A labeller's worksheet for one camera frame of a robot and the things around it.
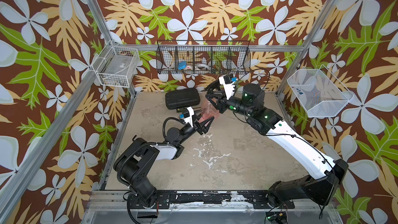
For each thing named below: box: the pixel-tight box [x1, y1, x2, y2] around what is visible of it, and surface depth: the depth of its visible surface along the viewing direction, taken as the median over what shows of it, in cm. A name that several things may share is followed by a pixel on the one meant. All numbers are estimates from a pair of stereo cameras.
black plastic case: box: [165, 88, 201, 110], surface depth 110 cm
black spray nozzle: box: [205, 90, 223, 99], surface depth 64 cm
